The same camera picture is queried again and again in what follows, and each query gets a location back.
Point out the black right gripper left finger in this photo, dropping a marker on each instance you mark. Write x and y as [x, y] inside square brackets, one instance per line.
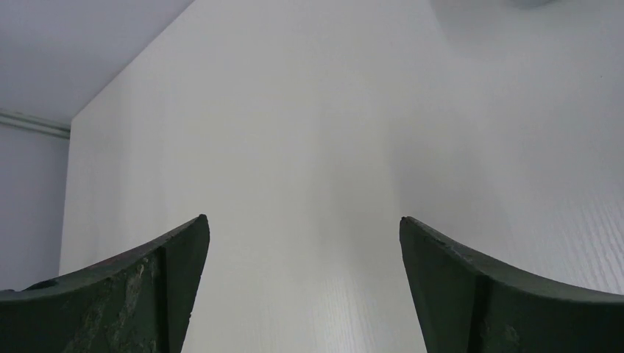
[140, 300]

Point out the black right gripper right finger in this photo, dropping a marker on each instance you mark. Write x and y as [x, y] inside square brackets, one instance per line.
[467, 301]

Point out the grey aluminium corner post left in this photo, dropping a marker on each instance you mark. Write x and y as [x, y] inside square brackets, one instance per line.
[35, 124]

